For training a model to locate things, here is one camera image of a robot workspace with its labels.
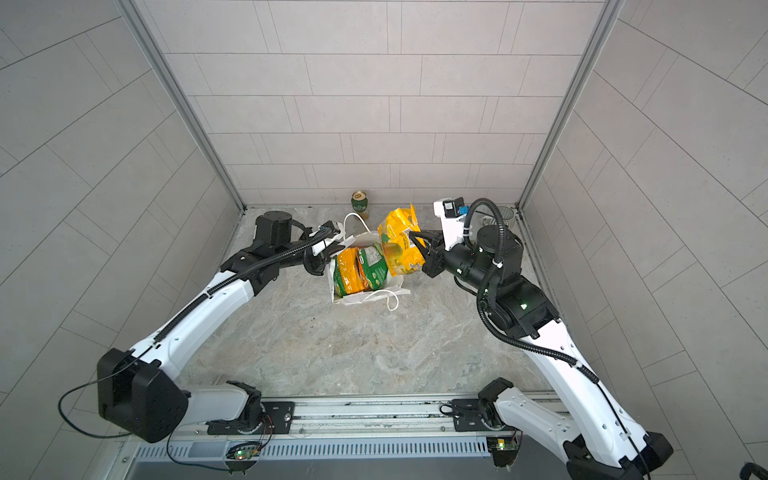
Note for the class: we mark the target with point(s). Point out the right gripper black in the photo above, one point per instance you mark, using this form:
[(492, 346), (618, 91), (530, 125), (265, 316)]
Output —
[(436, 253)]

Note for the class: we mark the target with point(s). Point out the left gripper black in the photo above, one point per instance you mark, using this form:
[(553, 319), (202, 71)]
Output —
[(322, 259)]

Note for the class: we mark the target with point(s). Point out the large yellow snack bag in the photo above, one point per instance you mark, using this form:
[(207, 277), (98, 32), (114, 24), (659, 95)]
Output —
[(401, 253)]

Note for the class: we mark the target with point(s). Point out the green savoria snack bag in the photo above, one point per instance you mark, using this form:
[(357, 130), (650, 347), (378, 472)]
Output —
[(373, 266)]

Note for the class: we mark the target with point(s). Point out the white paper bag pig print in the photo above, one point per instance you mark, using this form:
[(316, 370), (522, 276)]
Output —
[(357, 234)]

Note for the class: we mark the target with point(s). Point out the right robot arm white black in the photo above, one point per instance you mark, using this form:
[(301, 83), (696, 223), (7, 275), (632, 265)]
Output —
[(596, 438)]

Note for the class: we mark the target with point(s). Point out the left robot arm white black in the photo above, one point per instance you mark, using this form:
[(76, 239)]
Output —
[(137, 389)]

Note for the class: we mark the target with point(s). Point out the orange yellow snack bag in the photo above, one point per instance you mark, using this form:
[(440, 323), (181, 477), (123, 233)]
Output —
[(348, 278)]

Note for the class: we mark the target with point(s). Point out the green drink can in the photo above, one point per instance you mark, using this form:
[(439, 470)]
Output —
[(359, 203)]

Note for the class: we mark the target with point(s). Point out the striped ceramic mug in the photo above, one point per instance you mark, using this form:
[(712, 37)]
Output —
[(507, 215)]

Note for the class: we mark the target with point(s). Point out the right circuit board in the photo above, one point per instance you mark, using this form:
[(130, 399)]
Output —
[(503, 450)]

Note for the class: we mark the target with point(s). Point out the circuit board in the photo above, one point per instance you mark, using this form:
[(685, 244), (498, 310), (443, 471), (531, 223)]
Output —
[(503, 450), (247, 451)]

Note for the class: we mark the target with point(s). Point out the left circuit board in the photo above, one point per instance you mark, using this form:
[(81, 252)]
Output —
[(247, 451)]

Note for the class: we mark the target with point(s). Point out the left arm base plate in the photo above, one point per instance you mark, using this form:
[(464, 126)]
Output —
[(272, 417)]

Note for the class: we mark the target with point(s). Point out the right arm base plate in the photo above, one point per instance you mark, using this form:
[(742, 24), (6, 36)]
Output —
[(466, 415)]

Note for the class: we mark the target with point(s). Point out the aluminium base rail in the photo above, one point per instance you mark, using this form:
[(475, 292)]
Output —
[(372, 420)]

